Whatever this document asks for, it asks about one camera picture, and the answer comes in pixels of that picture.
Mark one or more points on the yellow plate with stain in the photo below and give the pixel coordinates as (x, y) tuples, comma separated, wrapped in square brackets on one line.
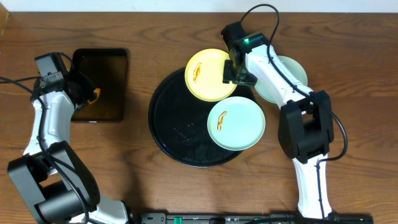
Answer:
[(204, 75)]

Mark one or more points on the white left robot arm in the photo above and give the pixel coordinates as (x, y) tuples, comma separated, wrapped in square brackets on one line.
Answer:
[(52, 180)]

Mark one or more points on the orange green scrub sponge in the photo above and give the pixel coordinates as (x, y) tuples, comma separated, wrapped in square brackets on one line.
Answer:
[(93, 97)]

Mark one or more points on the black rectangular water tray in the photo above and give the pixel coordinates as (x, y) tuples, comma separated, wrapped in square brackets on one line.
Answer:
[(108, 70)]

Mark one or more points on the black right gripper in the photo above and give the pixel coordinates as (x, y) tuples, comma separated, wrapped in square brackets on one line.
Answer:
[(227, 76)]

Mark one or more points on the round black serving tray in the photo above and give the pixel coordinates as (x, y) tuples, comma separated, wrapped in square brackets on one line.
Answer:
[(178, 123)]

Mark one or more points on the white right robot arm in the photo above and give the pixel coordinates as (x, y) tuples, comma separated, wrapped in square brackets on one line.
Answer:
[(305, 122)]

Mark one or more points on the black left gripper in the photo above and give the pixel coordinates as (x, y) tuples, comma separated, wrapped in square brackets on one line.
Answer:
[(83, 92)]

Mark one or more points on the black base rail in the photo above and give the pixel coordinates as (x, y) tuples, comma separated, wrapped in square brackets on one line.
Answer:
[(276, 218)]

